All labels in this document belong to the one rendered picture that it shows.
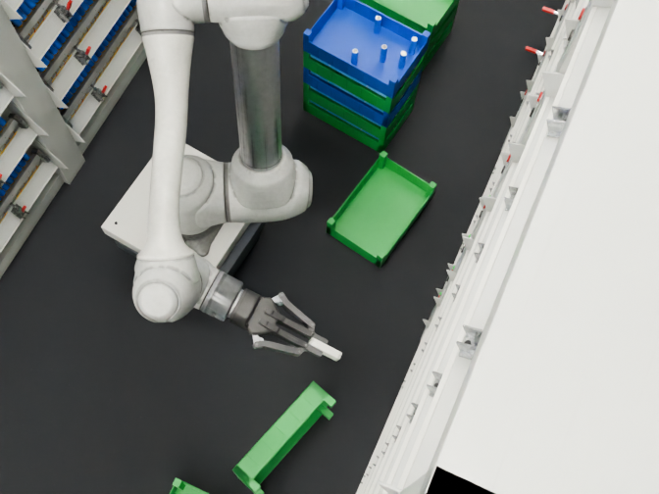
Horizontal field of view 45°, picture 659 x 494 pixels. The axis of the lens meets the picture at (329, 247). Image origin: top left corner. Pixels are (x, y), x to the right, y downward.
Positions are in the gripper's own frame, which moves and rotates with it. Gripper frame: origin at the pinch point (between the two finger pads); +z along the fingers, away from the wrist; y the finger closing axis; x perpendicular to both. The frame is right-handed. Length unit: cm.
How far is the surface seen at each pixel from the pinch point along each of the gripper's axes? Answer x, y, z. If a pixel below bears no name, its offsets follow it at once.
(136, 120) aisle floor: -83, -59, -77
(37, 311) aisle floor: -82, 9, -70
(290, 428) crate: -44.7, 11.2, 6.5
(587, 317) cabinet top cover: 110, 17, 1
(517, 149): 51, -30, 8
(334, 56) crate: -35, -84, -28
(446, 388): 85, 19, 1
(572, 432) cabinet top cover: 111, 25, 2
